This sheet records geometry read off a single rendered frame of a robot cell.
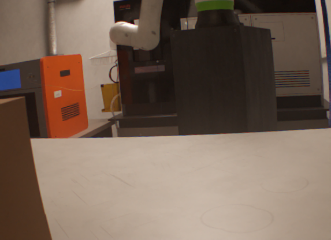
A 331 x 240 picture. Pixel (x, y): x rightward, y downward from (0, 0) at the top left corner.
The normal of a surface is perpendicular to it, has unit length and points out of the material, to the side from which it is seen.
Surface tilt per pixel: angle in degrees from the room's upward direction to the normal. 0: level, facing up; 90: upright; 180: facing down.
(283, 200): 0
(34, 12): 90
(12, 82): 90
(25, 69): 90
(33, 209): 90
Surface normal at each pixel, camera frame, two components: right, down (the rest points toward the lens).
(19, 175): 0.99, -0.07
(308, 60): -0.25, 0.17
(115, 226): -0.09, -0.98
